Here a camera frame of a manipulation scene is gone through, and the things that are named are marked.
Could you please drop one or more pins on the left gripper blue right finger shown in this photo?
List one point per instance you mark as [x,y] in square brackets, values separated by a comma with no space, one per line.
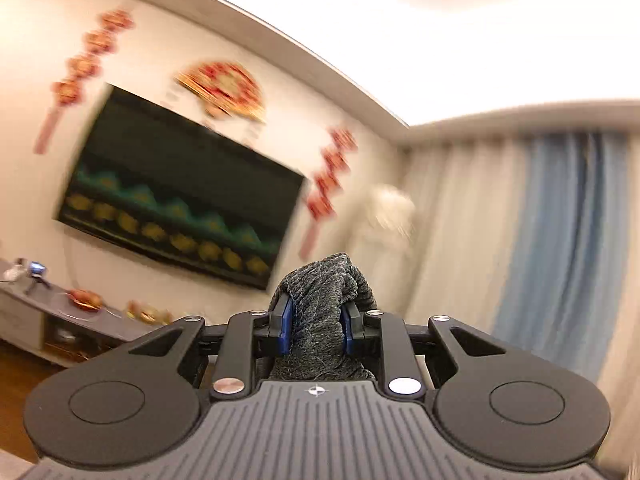
[362,331]

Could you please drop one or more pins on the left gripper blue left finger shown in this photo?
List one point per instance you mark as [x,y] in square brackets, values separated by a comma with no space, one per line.
[273,329]

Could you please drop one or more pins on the grey knitted garment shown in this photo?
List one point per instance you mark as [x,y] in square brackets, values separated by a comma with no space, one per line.
[319,290]

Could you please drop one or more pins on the white standing air conditioner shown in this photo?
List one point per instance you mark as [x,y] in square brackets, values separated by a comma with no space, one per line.
[380,245]

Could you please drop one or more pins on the red hanging knot decoration right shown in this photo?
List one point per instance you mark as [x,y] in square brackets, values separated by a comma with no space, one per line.
[326,183]

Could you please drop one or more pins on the red hanging knot decoration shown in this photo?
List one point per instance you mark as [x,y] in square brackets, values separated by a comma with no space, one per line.
[326,183]
[83,66]

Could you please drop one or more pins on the gold ornaments on cabinet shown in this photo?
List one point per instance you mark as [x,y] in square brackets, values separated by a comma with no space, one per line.
[147,314]

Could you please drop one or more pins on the red gold plate on cabinet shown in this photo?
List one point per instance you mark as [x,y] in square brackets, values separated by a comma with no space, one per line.
[85,300]

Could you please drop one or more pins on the cream and blue curtain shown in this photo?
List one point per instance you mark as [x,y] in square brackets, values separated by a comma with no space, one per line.
[532,240]

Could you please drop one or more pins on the long grey TV cabinet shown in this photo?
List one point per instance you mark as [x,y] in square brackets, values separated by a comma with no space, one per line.
[43,321]

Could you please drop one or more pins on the red hanging knot decoration left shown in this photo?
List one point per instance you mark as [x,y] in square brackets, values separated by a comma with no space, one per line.
[83,66]

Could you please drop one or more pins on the wall-mounted flat television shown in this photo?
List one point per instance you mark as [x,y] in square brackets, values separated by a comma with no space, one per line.
[153,182]

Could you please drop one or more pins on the round red gold wall ornament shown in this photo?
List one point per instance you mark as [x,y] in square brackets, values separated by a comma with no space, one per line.
[224,88]

